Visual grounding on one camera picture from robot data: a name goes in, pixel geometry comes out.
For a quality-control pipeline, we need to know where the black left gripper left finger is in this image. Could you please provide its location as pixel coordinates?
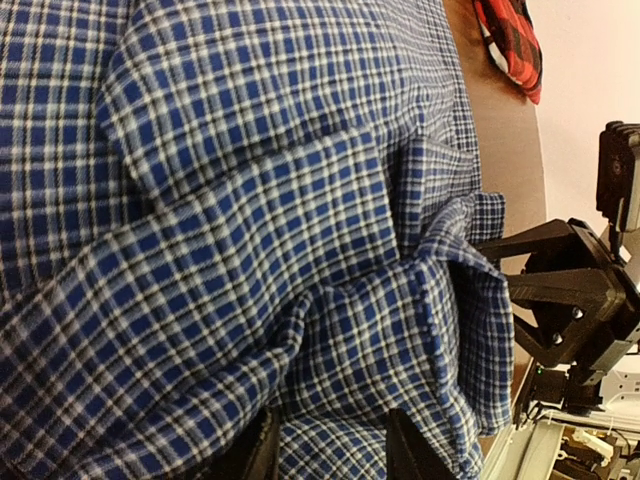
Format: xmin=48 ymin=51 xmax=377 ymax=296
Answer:
xmin=199 ymin=408 xmax=280 ymax=480

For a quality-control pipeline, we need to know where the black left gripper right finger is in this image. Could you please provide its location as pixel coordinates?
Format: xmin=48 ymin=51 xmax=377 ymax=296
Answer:
xmin=385 ymin=408 xmax=455 ymax=480

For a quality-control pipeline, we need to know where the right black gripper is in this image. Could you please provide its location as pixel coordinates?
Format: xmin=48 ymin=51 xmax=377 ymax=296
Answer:
xmin=474 ymin=218 xmax=639 ymax=385

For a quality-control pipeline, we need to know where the blue small-check long sleeve shirt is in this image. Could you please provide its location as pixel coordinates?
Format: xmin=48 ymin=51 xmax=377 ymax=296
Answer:
xmin=1 ymin=1 xmax=514 ymax=479

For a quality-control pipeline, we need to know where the red black plaid shirt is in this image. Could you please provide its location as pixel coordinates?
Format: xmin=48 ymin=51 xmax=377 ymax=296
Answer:
xmin=472 ymin=0 xmax=543 ymax=105

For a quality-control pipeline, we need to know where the front aluminium frame rail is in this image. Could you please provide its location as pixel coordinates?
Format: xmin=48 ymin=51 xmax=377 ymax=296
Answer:
xmin=481 ymin=354 xmax=639 ymax=479

